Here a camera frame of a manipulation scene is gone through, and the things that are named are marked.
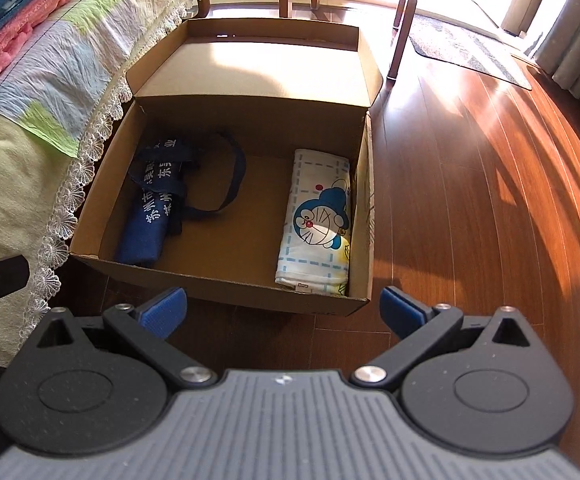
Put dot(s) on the white Doraemon shopping bag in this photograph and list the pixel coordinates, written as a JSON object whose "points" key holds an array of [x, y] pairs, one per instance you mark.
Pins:
{"points": [[314, 253]]}

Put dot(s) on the brown cardboard storage box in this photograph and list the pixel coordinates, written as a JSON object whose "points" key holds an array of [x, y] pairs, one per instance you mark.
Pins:
{"points": [[275, 85]]}

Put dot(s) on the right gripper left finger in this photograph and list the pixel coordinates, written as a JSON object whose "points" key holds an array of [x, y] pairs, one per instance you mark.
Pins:
{"points": [[83, 386]]}

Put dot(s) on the patchwork quilt with lace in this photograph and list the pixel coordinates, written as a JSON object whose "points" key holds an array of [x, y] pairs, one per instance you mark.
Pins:
{"points": [[67, 86]]}

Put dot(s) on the grey floor rug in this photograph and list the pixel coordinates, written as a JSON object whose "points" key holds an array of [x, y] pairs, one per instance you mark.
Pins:
{"points": [[461, 47]]}

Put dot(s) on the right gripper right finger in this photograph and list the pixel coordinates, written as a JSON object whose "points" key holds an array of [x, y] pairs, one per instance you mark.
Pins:
{"points": [[479, 385]]}

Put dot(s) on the light green sofa cover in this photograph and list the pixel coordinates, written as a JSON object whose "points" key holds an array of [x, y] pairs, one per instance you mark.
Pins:
{"points": [[31, 173]]}

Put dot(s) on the navy blue folded tote bag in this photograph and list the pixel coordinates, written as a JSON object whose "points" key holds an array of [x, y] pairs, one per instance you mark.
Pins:
{"points": [[161, 204]]}

